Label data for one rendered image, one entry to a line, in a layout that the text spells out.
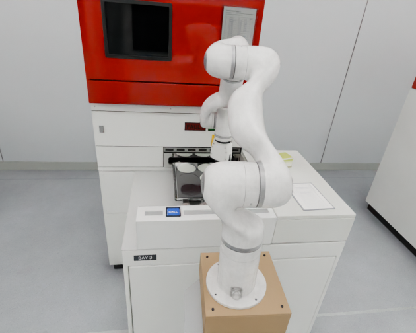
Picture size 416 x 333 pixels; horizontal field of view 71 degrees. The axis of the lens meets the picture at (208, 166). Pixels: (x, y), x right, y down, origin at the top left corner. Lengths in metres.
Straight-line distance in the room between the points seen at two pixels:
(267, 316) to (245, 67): 0.72
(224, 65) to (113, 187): 1.13
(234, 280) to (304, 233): 0.51
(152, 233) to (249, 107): 0.62
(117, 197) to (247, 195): 1.23
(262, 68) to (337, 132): 2.96
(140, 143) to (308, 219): 0.94
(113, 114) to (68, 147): 1.88
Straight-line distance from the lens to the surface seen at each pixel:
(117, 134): 1.64
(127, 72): 1.49
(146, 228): 1.15
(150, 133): 1.62
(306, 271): 1.50
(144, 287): 1.38
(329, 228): 1.36
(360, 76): 3.69
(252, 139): 0.77
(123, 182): 1.78
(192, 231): 1.17
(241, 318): 0.94
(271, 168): 0.74
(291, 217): 1.24
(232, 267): 0.87
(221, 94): 1.20
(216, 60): 0.90
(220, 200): 0.71
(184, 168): 1.59
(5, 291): 2.39
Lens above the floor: 1.67
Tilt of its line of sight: 28 degrees down
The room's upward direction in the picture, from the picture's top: 5 degrees clockwise
